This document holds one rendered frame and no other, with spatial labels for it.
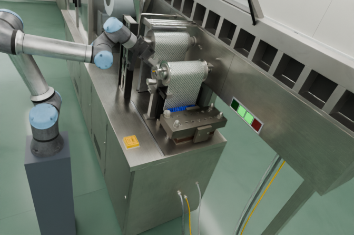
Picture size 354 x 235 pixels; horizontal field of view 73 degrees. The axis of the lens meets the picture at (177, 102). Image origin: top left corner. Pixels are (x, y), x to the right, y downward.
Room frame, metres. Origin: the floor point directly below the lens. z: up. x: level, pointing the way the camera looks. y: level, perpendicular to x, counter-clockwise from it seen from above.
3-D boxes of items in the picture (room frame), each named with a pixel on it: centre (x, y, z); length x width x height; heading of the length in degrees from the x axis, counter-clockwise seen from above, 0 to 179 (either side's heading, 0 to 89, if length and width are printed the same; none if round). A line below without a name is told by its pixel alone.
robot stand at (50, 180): (0.82, 0.59, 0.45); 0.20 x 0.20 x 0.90; 31
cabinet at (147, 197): (2.03, 0.62, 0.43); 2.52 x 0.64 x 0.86; 36
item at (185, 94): (1.26, -0.02, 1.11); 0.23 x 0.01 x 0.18; 126
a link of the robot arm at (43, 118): (0.82, 0.60, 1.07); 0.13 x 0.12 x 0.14; 24
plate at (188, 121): (1.19, -0.13, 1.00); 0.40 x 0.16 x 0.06; 126
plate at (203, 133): (1.13, -0.20, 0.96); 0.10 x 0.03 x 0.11; 126
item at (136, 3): (1.89, 0.45, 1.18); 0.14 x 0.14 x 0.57
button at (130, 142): (0.97, 0.20, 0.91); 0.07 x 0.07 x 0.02; 36
